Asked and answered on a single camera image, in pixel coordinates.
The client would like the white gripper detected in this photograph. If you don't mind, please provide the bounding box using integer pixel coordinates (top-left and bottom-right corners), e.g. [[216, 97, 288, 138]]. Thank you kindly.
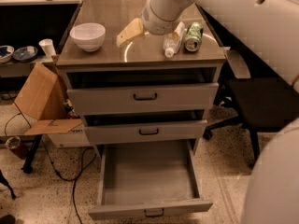
[[116, 0, 192, 53]]

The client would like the clear plastic water bottle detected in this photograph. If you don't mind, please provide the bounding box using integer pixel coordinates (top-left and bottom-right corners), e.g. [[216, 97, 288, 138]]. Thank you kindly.
[[163, 32, 176, 58]]

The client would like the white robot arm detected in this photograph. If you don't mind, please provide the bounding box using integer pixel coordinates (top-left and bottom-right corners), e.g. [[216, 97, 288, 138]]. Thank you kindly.
[[117, 0, 299, 224]]

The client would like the grey drawer cabinet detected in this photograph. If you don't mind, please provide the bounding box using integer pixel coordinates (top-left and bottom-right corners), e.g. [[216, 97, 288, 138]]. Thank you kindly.
[[56, 0, 226, 161]]

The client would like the grey top drawer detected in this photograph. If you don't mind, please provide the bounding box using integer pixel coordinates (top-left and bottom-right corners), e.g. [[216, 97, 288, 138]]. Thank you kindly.
[[67, 83, 219, 115]]

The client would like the grey drawer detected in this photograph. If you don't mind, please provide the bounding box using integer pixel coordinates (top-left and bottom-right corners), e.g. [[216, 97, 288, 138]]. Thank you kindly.
[[89, 140, 212, 221], [85, 119, 207, 145], [67, 83, 219, 115]]

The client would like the grey middle drawer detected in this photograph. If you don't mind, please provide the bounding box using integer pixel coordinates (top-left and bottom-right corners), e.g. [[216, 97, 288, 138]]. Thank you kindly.
[[85, 119, 207, 145]]

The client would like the grey bottom drawer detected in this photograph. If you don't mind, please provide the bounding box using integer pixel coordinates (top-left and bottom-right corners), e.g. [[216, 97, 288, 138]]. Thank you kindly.
[[89, 140, 212, 221]]

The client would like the green soda can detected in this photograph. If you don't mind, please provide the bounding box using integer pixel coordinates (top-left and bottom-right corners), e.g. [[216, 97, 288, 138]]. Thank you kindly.
[[184, 22, 204, 52]]

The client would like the white ceramic bowl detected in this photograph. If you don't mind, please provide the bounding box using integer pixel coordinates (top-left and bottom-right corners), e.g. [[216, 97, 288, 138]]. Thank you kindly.
[[69, 22, 106, 52]]

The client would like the white paper cup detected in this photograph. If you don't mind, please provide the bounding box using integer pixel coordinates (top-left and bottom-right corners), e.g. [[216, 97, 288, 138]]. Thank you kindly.
[[39, 38, 56, 58]]

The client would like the black office chair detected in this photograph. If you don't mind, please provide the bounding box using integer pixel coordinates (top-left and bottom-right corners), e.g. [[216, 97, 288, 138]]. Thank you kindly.
[[203, 47, 299, 170]]

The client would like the open cardboard box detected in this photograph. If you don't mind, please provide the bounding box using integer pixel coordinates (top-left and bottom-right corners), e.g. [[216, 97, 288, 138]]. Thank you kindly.
[[13, 63, 89, 147]]

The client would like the blue patterned bowl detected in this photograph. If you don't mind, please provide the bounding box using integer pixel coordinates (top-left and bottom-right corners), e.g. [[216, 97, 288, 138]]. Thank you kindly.
[[13, 46, 38, 63]]

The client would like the white blue bowl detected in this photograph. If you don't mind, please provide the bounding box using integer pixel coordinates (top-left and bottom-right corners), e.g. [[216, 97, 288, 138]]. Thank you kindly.
[[0, 45, 15, 63]]

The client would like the brown cup on floor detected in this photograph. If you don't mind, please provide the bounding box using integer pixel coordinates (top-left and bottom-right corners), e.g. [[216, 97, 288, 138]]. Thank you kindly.
[[6, 136, 29, 160]]

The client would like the black stand leg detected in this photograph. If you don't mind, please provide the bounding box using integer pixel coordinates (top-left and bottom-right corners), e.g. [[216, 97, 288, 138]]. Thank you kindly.
[[21, 134, 42, 174]]

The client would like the black floor cable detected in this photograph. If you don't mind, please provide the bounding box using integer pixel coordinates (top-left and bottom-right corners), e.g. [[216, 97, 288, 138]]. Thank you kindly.
[[3, 91, 98, 224]]

